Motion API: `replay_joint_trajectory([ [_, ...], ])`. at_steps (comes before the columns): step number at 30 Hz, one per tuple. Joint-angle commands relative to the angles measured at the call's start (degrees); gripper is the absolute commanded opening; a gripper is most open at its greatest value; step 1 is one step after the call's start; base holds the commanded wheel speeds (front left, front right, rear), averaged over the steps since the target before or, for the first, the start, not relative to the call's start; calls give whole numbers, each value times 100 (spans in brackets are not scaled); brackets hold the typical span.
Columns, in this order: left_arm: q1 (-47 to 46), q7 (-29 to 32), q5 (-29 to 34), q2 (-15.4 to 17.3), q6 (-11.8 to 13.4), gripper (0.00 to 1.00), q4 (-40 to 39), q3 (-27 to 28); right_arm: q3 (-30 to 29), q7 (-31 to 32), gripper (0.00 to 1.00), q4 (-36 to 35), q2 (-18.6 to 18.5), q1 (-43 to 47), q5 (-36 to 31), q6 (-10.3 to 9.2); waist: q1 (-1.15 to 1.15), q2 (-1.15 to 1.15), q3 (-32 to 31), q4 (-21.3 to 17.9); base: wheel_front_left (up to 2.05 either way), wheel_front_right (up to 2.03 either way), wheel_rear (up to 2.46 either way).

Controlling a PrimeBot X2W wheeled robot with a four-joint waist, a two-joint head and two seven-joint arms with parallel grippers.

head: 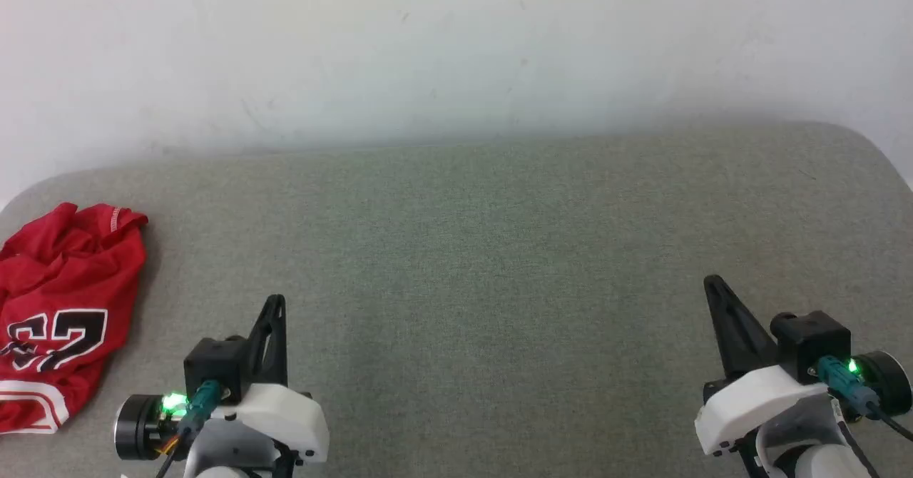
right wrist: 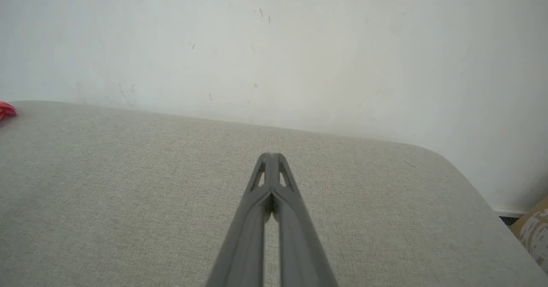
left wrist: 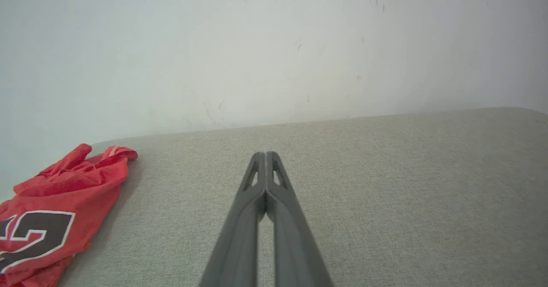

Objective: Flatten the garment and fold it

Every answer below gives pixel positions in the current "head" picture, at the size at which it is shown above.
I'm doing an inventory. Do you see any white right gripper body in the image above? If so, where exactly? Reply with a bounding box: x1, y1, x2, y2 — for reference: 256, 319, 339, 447
695, 364, 832, 458

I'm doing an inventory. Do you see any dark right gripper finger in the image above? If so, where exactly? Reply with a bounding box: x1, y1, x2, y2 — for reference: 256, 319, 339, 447
703, 275, 747, 380
715, 275, 779, 377

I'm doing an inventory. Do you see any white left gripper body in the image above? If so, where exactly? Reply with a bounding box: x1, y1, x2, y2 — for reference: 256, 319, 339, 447
203, 382, 330, 464

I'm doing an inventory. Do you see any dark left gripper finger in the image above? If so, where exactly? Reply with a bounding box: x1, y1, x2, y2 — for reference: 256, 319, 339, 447
246, 295, 280, 385
263, 295, 289, 386

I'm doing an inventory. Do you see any red basketball jersey white trim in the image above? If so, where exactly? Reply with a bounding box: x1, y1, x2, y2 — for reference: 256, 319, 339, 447
0, 203, 149, 434

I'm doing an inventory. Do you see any grey-green fabric sofa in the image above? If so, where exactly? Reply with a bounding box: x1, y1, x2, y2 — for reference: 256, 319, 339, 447
0, 121, 913, 478

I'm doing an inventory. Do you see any left arm teal-plug black cable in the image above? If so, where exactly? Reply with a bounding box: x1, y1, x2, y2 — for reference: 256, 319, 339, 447
155, 381, 223, 478

